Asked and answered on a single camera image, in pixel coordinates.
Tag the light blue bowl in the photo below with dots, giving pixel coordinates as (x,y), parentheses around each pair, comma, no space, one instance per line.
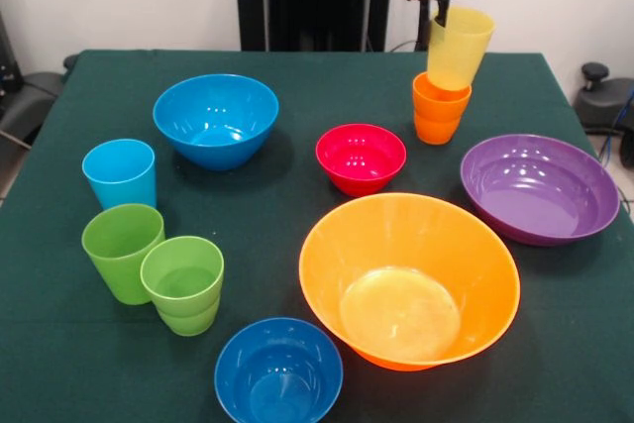
(215,116)

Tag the purple bowl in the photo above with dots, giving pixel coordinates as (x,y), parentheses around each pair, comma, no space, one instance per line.
(535,195)

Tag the large orange bowl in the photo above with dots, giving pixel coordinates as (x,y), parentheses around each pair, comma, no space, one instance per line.
(396,240)

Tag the light green cup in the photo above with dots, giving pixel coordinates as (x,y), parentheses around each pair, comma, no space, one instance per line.
(188,324)
(180,264)

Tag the black pedestal base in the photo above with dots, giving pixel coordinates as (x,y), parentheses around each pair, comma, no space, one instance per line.
(25,101)
(602,101)

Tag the yellow translucent cup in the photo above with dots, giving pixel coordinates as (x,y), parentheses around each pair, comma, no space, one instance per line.
(460,56)

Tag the dark blue small bowl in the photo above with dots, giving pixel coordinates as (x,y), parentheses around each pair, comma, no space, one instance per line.
(277,368)

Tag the light blue cup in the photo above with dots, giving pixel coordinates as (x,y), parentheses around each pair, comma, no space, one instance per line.
(119,180)

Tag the orange cup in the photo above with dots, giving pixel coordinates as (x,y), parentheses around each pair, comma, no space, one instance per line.
(438,133)
(441,103)

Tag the pink-red small bowl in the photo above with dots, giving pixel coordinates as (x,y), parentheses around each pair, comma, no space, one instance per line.
(359,160)

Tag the dark green tablecloth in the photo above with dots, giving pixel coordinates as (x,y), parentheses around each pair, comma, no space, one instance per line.
(277,205)

